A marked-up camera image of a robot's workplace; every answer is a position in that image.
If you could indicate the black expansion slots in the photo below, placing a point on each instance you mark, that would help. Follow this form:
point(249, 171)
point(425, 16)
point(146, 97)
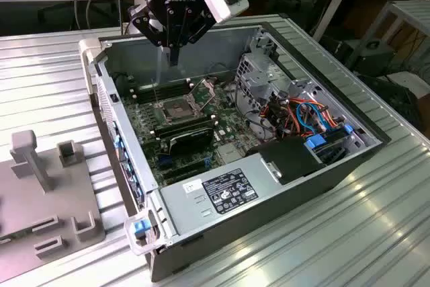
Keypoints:
point(181, 169)

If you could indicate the grey parts rack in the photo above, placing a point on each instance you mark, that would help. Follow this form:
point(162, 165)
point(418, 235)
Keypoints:
point(50, 206)

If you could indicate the black plastic shroud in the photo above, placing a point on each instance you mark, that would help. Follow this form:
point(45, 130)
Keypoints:
point(289, 156)

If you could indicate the black graphics card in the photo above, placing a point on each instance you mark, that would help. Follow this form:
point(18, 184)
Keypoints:
point(191, 139)

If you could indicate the silver drive cage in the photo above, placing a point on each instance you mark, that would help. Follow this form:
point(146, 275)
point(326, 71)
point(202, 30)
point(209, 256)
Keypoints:
point(258, 82)

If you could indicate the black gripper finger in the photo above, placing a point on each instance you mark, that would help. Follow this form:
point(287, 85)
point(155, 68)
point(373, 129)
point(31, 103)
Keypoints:
point(148, 26)
point(201, 26)

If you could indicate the grey power supply with label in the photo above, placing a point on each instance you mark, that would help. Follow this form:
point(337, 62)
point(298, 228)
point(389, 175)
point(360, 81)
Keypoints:
point(188, 206)

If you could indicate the metal slat shelf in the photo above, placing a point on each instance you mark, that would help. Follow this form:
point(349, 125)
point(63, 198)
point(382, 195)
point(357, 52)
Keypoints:
point(413, 14)

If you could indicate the black RAM slot bank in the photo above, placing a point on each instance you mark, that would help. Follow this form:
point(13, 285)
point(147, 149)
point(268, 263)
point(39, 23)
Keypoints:
point(181, 127)
point(161, 89)

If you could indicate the green motherboard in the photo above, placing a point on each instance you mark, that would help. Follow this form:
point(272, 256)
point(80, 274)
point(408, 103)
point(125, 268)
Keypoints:
point(231, 125)

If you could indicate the open grey PC case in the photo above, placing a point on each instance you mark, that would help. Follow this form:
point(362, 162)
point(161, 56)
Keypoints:
point(329, 172)

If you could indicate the clear latch with blue clip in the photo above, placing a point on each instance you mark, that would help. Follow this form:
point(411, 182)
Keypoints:
point(140, 228)

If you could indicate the hard disk in blue carrier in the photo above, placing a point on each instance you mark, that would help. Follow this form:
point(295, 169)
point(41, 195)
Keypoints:
point(317, 141)

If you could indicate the CPU socket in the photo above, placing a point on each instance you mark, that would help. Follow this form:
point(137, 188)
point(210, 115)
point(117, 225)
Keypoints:
point(175, 111)

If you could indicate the small silver heat sink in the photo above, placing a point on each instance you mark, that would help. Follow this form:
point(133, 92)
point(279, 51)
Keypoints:
point(230, 153)

